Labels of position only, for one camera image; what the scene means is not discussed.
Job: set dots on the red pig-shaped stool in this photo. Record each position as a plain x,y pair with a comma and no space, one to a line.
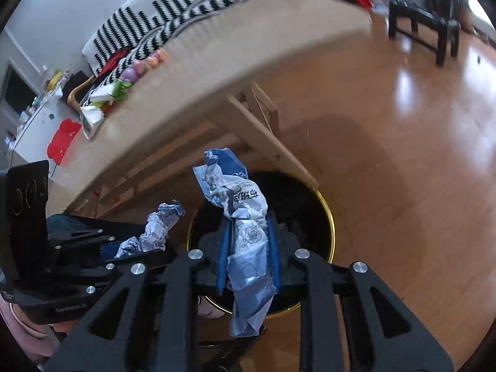
62,139

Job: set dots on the black white striped sofa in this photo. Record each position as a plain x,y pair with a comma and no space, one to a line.
145,26

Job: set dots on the black round trash bin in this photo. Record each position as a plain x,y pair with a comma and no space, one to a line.
300,218

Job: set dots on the light green snack bag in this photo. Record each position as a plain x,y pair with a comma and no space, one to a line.
110,92

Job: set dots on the blue white wrapper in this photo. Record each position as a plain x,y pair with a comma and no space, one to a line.
156,231

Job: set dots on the black plant stand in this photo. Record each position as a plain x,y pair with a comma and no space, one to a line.
447,30

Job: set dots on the wooden table frame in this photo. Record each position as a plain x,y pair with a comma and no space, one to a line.
157,133

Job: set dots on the white cabinet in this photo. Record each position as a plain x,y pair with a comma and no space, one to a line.
33,139

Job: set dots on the open green snack bag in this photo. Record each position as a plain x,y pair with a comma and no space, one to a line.
92,118

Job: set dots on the purple pink toy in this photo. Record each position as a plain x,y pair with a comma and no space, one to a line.
138,68

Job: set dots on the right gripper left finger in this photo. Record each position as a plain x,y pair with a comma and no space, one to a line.
145,319

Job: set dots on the red cloth on sofa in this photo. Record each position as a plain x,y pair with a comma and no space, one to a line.
113,61

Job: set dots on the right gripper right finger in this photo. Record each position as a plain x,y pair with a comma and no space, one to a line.
349,314

